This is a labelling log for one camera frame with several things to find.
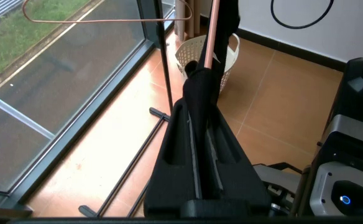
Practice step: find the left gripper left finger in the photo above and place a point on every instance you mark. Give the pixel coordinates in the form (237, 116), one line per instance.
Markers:
(172, 174)

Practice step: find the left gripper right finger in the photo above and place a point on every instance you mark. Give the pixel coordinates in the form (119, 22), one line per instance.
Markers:
(237, 180)

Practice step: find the black garment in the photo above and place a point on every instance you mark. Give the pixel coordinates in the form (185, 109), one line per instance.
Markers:
(200, 93)

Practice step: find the pink clothes hanger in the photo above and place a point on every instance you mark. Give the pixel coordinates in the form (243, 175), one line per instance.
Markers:
(107, 20)
(212, 31)

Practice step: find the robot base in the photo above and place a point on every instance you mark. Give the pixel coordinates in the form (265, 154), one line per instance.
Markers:
(349, 149)

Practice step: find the black clothes rack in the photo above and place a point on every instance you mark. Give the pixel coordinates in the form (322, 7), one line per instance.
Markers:
(166, 62)

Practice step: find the white laundry basket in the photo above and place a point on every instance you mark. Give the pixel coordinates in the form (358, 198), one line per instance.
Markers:
(231, 59)

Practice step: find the window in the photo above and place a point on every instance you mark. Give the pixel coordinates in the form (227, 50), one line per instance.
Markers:
(76, 77)

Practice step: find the beige curtain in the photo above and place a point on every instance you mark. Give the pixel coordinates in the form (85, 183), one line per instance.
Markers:
(184, 18)

